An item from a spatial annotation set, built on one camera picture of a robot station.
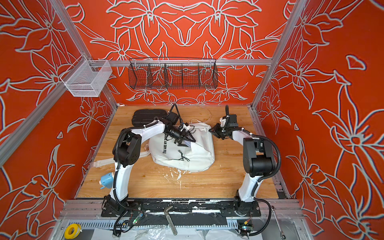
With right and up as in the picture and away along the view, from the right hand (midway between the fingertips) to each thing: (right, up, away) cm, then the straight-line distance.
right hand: (210, 128), depth 95 cm
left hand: (-12, -7, -8) cm, 16 cm away
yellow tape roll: (-66, -45, -27) cm, 85 cm away
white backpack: (-27, -14, -8) cm, 32 cm away
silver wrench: (+29, -47, -29) cm, 62 cm away
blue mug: (-57, -26, -19) cm, 65 cm away
